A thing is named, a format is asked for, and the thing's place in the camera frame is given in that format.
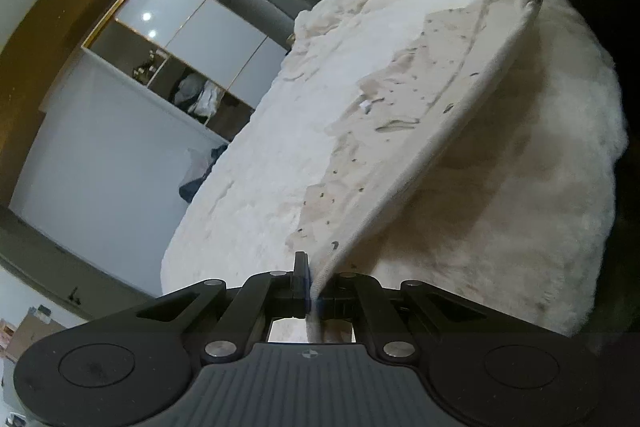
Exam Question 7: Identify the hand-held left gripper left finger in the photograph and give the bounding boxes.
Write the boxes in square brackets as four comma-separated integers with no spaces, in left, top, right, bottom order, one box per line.
[135,251,311,361]

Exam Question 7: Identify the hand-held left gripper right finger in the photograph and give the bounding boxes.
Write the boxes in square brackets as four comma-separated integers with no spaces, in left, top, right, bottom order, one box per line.
[314,272,489,359]

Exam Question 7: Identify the cream spotted garment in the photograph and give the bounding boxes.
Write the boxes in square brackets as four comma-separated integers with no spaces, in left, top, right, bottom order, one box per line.
[285,0,558,344]

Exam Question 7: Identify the dark blue clothes heap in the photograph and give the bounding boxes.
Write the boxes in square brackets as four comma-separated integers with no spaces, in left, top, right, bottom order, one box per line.
[179,144,230,204]

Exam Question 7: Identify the white clothes pile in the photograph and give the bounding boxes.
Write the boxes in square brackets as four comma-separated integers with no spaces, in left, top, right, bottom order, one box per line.
[175,73,224,126]

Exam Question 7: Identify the white fluffy blanket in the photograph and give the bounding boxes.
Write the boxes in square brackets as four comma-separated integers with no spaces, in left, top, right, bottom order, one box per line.
[160,0,632,350]

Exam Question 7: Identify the small items on shelf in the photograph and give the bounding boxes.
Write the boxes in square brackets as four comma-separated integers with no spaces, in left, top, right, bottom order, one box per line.
[131,49,170,84]

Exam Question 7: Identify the cardboard box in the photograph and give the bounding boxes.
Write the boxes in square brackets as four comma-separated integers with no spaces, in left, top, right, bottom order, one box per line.
[9,306,68,360]

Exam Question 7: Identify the wardrobe with sliding doors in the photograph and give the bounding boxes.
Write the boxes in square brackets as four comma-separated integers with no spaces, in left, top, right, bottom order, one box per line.
[10,0,296,300]

